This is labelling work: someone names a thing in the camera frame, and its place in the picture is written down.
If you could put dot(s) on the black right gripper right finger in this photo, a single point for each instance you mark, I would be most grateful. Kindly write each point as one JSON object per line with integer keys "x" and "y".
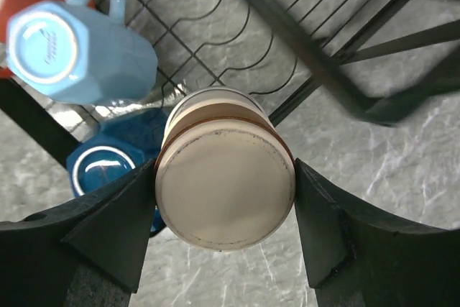
{"x": 356, "y": 254}

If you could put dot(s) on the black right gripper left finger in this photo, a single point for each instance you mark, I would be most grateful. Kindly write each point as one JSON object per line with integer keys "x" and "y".
{"x": 86, "y": 252}

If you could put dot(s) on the dark blue handled mug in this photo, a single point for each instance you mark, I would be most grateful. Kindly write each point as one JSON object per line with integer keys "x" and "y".
{"x": 116, "y": 147}

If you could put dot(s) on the stainless steel cup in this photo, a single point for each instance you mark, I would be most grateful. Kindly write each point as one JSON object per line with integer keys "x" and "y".
{"x": 224, "y": 178}

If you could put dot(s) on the light blue mug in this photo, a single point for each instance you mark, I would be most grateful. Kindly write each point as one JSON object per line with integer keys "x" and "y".
{"x": 80, "y": 52}

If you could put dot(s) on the black wire dish rack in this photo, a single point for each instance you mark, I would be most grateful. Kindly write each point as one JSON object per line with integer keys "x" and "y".
{"x": 387, "y": 111}

